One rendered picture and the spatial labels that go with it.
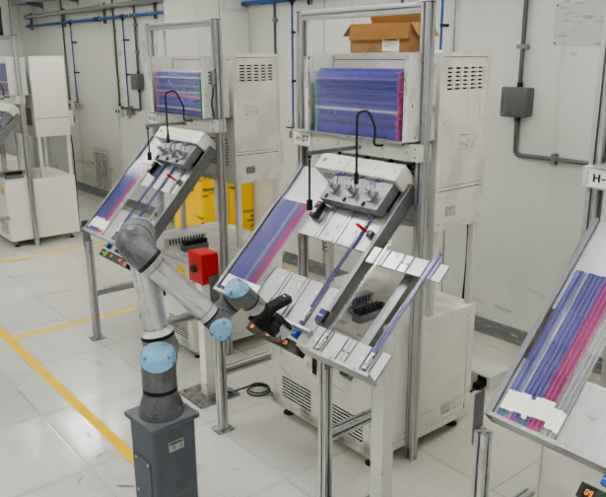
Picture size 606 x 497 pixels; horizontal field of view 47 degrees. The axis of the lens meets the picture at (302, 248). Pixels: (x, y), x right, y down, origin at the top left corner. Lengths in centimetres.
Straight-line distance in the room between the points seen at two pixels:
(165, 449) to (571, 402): 128
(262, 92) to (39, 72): 325
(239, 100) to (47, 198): 341
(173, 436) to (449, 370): 138
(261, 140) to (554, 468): 245
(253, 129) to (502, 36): 151
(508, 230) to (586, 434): 247
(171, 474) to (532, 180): 266
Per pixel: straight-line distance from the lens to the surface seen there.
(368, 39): 332
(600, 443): 199
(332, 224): 288
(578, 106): 402
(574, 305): 219
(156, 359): 233
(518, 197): 426
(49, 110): 693
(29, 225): 698
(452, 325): 318
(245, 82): 398
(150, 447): 243
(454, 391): 335
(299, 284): 279
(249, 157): 402
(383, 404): 256
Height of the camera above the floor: 171
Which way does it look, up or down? 16 degrees down
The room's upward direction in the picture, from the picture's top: straight up
